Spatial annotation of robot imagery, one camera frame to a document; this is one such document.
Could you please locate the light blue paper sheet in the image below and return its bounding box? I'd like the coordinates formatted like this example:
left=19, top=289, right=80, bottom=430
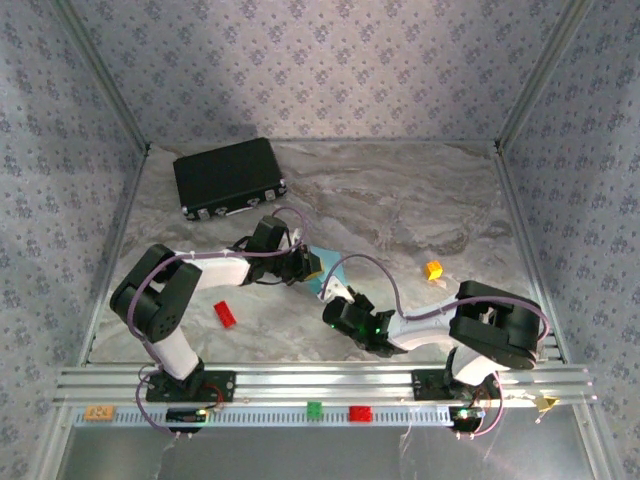
left=304, top=244, right=346, bottom=301

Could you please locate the long red toy brick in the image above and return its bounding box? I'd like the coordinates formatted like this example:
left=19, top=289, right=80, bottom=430
left=213, top=300, right=237, bottom=329

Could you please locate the black hard case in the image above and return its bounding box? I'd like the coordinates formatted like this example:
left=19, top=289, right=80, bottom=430
left=172, top=137, right=288, bottom=222

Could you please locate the small gold triangular piece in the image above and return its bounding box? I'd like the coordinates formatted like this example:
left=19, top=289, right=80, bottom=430
left=531, top=394, right=561, bottom=416

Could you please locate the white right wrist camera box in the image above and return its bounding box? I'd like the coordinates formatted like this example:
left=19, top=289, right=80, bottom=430
left=319, top=279, right=347, bottom=305

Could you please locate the aluminium mounting rail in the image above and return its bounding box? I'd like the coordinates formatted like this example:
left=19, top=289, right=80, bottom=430
left=52, top=364, right=599, bottom=407

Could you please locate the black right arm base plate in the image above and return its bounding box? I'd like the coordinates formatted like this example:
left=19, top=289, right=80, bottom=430
left=411, top=368, right=504, bottom=401

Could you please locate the slotted grey cable duct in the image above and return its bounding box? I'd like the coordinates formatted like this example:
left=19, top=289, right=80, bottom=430
left=72, top=405, right=454, bottom=429

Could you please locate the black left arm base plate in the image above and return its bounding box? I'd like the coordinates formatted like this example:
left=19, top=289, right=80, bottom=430
left=145, top=370, right=237, bottom=403

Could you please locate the aluminium side rail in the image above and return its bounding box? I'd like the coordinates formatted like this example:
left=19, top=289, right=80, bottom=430
left=79, top=148, right=151, bottom=365
left=492, top=148, right=569, bottom=364

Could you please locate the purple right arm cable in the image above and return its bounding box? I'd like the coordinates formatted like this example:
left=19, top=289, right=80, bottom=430
left=322, top=253, right=551, bottom=442

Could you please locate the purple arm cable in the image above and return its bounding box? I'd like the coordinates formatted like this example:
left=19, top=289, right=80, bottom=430
left=322, top=253, right=551, bottom=442
left=127, top=207, right=309, bottom=442

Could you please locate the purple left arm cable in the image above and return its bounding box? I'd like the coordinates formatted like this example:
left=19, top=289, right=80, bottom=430
left=127, top=207, right=309, bottom=442

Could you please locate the aluminium corner post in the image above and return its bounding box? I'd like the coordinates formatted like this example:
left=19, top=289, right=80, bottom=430
left=52, top=0, right=152, bottom=154
left=493, top=0, right=597, bottom=154

